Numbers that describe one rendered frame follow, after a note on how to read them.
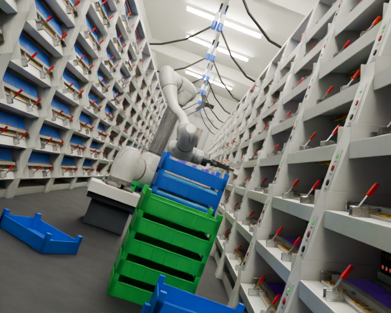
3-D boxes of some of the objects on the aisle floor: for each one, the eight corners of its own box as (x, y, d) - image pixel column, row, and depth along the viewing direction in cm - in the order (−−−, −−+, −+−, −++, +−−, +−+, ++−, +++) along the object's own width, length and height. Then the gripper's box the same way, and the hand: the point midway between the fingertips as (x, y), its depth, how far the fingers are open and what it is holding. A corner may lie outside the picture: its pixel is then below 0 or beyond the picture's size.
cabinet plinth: (236, 320, 184) (240, 308, 184) (208, 240, 403) (210, 235, 403) (272, 334, 184) (276, 322, 184) (224, 246, 403) (226, 241, 403)
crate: (-4, 225, 190) (4, 208, 190) (33, 228, 207) (39, 212, 208) (41, 253, 175) (48, 234, 175) (76, 254, 192) (83, 236, 193)
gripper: (199, 164, 267) (236, 178, 267) (200, 164, 254) (238, 179, 254) (203, 153, 267) (240, 167, 268) (204, 152, 254) (242, 166, 255)
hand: (233, 171), depth 261 cm, fingers closed
